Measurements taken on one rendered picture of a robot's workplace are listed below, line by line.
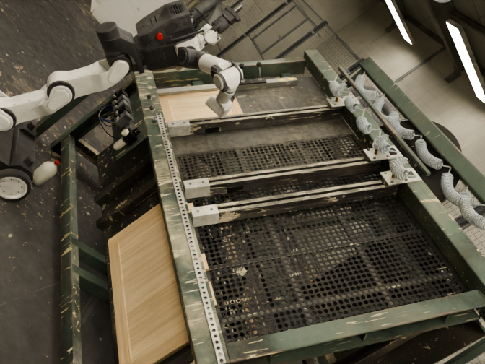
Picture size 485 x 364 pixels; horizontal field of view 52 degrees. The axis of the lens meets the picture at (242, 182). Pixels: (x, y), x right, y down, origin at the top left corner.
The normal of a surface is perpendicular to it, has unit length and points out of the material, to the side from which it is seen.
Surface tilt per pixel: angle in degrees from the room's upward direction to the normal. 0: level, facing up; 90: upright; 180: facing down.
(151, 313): 90
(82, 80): 90
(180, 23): 90
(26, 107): 90
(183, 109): 53
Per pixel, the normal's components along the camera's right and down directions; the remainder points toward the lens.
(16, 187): 0.26, 0.65
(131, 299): -0.54, -0.52
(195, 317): 0.05, -0.75
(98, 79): -0.17, 0.68
